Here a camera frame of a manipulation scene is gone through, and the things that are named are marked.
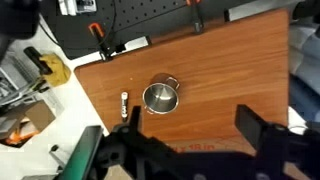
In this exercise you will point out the black handheld tool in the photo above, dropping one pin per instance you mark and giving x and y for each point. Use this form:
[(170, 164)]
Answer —
[(37, 59)]

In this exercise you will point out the white marker with black cap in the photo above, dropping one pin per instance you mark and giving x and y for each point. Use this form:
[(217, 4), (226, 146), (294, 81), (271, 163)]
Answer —
[(124, 105)]

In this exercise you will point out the green panel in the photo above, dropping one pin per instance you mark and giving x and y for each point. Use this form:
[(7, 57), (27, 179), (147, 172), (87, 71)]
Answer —
[(83, 150)]

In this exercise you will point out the black perforated breadboard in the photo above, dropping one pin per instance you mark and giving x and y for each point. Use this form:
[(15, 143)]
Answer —
[(143, 16)]

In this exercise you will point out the blue grey padded chair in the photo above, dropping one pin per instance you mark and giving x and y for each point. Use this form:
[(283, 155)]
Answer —
[(305, 70)]

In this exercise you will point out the small stainless steel pot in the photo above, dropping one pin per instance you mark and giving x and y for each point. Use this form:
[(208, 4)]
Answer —
[(160, 97)]

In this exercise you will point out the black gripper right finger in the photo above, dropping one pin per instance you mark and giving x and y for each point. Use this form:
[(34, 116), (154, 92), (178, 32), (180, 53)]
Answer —
[(250, 124)]

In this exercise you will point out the large printed cardboard box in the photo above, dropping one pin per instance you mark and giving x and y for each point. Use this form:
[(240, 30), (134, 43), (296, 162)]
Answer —
[(203, 146)]

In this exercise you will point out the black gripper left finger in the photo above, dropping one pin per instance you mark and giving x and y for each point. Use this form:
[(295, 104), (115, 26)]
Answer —
[(135, 118)]

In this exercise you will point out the small open cardboard box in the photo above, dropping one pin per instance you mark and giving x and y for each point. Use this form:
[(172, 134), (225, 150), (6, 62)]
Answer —
[(30, 121)]

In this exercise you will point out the yellow cloth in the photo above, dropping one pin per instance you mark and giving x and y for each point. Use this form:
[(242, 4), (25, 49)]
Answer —
[(58, 69)]

